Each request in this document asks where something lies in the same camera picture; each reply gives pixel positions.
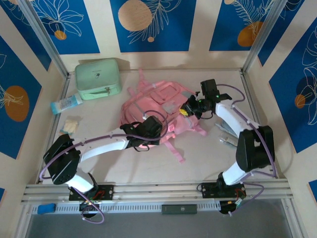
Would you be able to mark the pink student backpack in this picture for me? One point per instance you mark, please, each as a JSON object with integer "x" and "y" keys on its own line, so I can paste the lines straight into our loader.
{"x": 158, "y": 99}

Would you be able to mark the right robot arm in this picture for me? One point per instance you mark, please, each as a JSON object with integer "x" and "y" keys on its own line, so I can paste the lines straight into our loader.
{"x": 230, "y": 116}

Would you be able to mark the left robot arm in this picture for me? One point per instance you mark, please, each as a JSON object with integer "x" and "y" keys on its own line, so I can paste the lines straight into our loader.
{"x": 104, "y": 148}

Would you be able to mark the blue white tissue pack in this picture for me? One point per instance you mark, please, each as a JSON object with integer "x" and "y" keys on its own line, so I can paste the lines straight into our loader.
{"x": 65, "y": 104}

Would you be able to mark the pale blue plastic stationery piece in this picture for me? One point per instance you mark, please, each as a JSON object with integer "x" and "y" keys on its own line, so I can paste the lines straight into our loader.
{"x": 224, "y": 127}

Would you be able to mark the small silver stationery item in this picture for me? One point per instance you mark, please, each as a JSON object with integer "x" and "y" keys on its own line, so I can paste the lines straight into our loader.
{"x": 229, "y": 141}

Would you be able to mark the clear packet of cream items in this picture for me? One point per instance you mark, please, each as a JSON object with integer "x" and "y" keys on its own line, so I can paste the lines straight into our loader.
{"x": 70, "y": 126}

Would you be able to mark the mint green zipper pouch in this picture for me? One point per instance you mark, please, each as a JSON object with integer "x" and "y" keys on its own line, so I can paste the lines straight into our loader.
{"x": 96, "y": 74}

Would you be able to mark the blue eraser block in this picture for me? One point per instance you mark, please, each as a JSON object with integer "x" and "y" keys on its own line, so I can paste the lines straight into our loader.
{"x": 45, "y": 208}

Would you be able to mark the aluminium side rail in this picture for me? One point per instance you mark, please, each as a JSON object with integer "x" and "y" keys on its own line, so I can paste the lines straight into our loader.
{"x": 65, "y": 86}
{"x": 247, "y": 84}

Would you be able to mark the aluminium front rail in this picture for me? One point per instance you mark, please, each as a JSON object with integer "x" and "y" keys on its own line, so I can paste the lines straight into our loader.
{"x": 158, "y": 192}

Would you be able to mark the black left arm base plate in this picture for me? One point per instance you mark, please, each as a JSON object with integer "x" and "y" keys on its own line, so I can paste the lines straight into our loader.
{"x": 106, "y": 192}

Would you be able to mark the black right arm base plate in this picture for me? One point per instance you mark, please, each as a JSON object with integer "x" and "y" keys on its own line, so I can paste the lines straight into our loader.
{"x": 209, "y": 189}

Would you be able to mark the dark green duct plate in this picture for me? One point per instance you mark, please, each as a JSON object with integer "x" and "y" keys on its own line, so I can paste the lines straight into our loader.
{"x": 179, "y": 209}

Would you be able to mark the aluminium corner post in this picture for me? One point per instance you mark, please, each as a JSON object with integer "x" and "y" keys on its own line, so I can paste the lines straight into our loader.
{"x": 44, "y": 39}
{"x": 262, "y": 34}

